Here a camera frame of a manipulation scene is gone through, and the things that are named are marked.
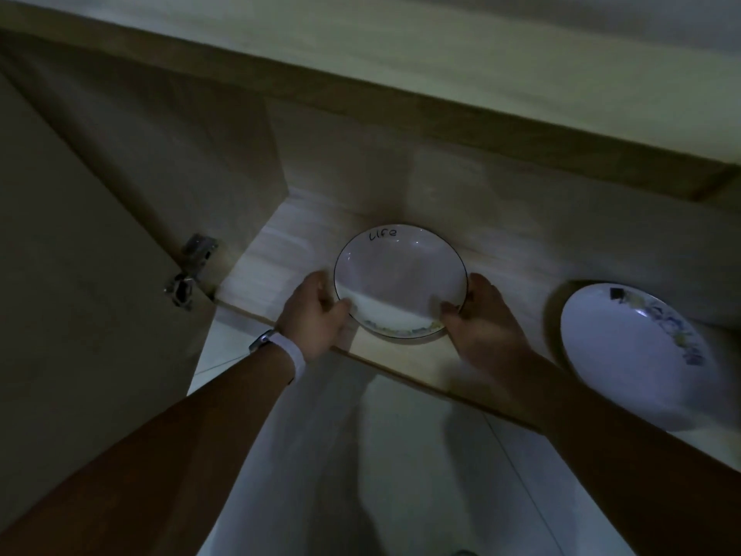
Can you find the person's left hand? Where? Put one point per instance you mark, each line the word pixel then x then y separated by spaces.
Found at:
pixel 312 318

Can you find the person's right hand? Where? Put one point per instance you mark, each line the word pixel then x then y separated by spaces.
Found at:
pixel 492 335

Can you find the white cartoon print plate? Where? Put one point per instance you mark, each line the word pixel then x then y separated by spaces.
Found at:
pixel 399 277
pixel 631 359

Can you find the brown wooden cabinet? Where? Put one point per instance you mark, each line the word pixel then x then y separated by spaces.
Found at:
pixel 463 109

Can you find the person's right forearm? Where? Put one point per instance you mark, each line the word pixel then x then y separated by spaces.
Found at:
pixel 637 469

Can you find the person's left forearm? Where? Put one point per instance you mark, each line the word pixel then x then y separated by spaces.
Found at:
pixel 156 463

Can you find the smartwatch with white band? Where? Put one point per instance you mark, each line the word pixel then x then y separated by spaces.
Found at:
pixel 286 347

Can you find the metal door hinge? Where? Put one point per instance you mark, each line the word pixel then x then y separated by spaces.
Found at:
pixel 188 277

